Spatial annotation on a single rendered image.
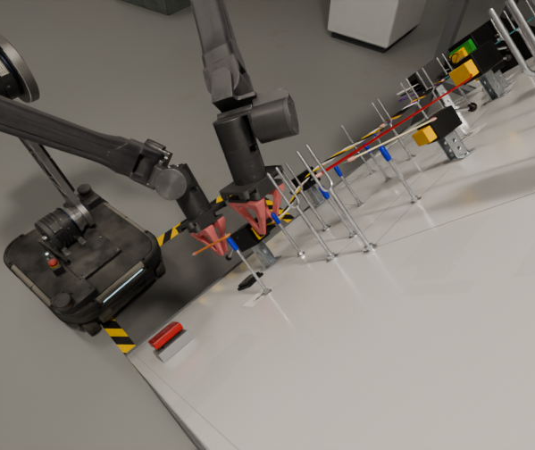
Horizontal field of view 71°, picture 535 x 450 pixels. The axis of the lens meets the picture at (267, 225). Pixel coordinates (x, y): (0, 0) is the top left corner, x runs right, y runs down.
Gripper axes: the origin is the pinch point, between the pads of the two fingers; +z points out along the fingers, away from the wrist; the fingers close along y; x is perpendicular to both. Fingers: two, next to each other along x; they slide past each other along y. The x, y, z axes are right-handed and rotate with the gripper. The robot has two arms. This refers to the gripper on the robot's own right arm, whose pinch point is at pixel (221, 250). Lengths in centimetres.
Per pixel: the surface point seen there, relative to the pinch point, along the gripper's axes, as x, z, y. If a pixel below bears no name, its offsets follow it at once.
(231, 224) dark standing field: 112, 19, 82
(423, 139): -43.1, -5.5, 12.2
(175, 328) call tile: -12.4, 2.2, -21.5
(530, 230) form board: -59, -2, -13
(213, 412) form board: -38.2, 1.2, -31.6
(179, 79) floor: 209, -94, 177
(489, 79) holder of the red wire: -43, -5, 48
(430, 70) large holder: -26, -11, 68
